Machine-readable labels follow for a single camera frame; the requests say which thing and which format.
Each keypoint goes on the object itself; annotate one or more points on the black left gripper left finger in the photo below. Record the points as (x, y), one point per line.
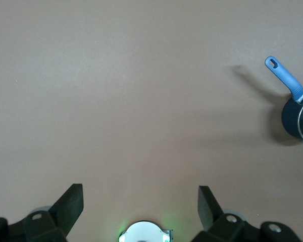
(63, 211)

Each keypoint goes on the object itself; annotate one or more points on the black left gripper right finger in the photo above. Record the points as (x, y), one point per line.
(212, 216)

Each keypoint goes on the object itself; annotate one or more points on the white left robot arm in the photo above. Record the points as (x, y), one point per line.
(144, 233)

